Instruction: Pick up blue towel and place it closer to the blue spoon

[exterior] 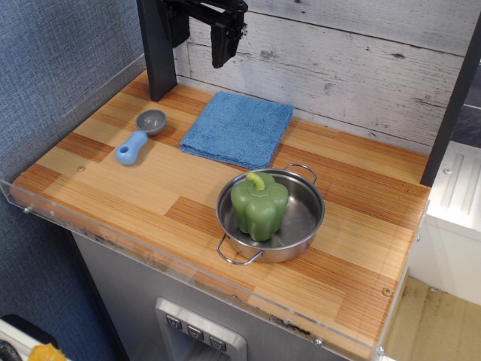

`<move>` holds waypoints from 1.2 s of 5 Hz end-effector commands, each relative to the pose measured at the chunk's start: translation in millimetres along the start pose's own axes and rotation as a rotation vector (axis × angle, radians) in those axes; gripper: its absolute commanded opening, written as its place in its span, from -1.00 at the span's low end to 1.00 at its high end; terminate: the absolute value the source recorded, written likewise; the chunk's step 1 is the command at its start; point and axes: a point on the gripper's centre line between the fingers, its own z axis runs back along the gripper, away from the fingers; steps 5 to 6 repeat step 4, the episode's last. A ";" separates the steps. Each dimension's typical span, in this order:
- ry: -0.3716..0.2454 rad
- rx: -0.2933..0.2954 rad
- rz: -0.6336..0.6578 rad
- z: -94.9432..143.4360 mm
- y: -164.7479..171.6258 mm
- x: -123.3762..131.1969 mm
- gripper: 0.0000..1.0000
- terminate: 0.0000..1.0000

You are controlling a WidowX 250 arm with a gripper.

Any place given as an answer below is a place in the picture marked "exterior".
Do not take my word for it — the silver dispenser button panel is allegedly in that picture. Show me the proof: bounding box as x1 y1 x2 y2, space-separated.
155 297 248 360

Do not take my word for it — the dark right vertical post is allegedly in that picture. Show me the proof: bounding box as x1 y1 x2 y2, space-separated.
420 16 480 187

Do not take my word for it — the green toy bell pepper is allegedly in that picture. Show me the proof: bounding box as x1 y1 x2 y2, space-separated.
230 172 289 241

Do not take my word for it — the blue and grey spoon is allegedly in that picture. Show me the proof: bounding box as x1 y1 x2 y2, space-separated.
115 110 167 166

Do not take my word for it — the yellow and black object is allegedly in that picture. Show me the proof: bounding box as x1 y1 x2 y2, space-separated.
1 340 68 361

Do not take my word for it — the dark vertical post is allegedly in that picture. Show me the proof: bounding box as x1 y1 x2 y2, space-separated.
137 0 177 102
420 16 480 187

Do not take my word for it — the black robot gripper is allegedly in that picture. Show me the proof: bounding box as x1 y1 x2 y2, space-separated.
159 1 248 68

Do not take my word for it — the white ridged appliance top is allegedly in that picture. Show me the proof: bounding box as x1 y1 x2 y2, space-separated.
427 141 480 232

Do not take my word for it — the blue towel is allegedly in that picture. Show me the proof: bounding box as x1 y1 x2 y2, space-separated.
180 92 294 170

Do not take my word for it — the dark left vertical post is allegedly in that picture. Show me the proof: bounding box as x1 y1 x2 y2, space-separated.
137 0 177 102

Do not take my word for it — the clear acrylic table guard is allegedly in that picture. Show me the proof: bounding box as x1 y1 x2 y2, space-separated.
12 47 438 360

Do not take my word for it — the stainless steel pot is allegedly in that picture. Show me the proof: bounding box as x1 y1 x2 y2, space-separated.
216 163 325 265

